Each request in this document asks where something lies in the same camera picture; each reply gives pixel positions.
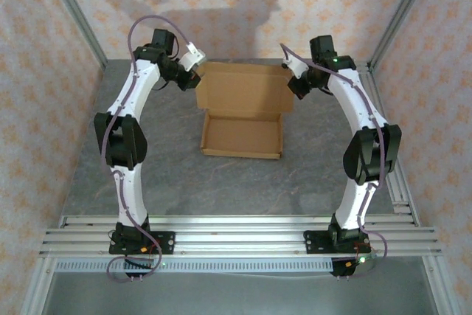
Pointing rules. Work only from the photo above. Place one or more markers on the brown cardboard box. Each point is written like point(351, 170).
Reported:
point(243, 93)

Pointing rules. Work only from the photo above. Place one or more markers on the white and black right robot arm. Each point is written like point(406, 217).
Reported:
point(357, 101)

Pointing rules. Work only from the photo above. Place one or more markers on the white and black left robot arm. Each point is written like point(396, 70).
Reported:
point(132, 90)

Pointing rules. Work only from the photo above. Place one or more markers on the grey metal sheet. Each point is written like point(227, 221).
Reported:
point(236, 293)

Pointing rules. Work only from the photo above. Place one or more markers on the aluminium frame post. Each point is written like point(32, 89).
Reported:
point(77, 16)
point(398, 16)

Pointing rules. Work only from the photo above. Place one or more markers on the aluminium side rail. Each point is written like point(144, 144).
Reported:
point(403, 189)

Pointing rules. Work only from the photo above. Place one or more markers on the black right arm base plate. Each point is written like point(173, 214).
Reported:
point(313, 243)

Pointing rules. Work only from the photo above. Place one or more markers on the aluminium mounting rail beam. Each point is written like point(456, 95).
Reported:
point(239, 237)

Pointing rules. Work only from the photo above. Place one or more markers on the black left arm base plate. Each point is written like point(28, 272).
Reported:
point(167, 241)

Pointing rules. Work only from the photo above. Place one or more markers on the aluminium frame leg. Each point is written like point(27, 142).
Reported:
point(439, 285)
point(37, 285)

